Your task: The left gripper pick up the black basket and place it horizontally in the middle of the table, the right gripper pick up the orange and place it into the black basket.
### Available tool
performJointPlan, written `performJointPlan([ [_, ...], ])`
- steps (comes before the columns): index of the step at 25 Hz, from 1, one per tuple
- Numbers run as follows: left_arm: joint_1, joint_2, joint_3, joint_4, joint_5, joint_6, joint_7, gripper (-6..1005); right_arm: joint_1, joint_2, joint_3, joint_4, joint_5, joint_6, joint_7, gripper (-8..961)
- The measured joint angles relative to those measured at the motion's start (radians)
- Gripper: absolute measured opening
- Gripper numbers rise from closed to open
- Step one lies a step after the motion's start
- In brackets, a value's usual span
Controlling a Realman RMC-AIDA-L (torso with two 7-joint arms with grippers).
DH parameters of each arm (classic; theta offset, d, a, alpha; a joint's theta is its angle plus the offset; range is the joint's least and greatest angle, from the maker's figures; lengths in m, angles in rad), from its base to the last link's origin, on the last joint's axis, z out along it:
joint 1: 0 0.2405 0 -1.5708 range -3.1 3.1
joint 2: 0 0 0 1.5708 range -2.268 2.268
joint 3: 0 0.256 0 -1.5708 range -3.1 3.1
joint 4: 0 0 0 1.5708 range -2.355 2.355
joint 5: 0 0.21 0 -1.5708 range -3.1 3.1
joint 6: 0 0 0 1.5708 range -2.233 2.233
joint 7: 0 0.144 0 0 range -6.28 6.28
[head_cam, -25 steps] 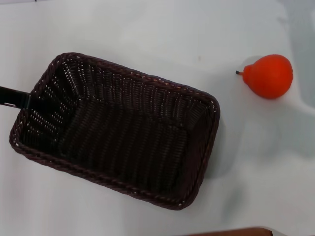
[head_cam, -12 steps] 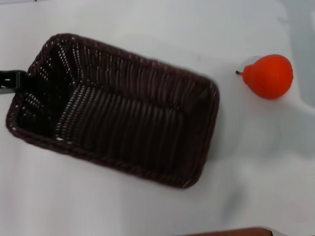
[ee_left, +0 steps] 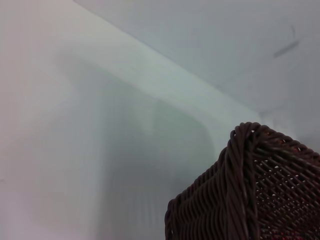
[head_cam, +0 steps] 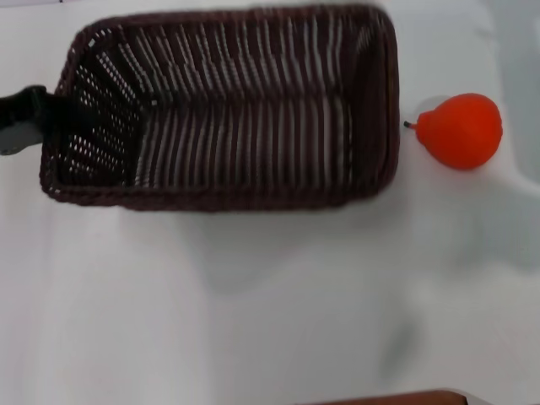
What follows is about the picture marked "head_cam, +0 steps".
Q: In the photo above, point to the dark brown woven basket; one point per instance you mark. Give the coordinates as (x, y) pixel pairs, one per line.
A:
(253, 139)

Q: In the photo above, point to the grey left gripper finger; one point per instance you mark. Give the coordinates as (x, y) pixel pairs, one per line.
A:
(19, 139)

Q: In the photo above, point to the brown wooden edge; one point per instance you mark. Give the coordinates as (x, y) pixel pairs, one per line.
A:
(392, 398)

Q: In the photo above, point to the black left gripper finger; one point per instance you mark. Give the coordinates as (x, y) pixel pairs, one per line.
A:
(25, 105)

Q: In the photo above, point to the red toy pear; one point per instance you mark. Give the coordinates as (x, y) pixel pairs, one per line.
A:
(462, 133)

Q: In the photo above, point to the white tablecloth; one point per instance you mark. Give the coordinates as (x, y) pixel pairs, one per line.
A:
(211, 304)

